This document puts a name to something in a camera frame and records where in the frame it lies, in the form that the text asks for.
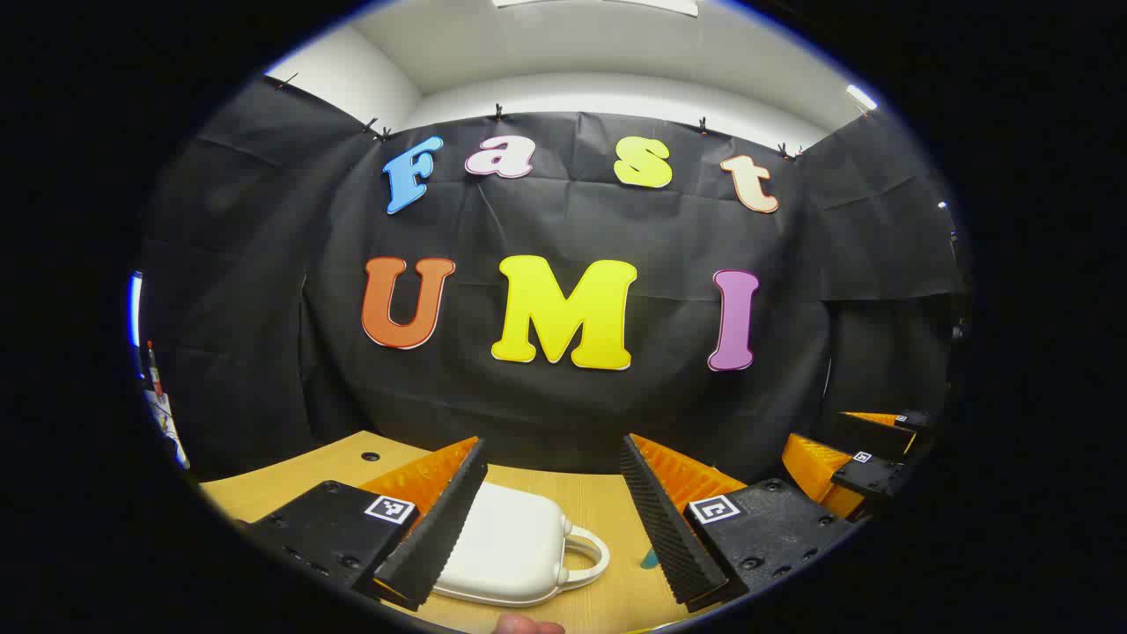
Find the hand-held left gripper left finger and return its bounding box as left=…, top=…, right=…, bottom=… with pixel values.
left=236, top=436, right=490, bottom=612

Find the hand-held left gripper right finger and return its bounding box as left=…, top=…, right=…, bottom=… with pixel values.
left=619, top=432, right=862, bottom=615

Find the white suitcase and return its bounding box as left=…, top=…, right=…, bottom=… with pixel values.
left=431, top=480, right=611, bottom=608

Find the white side desk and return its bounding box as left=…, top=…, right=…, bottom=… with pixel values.
left=145, top=387, right=191, bottom=469

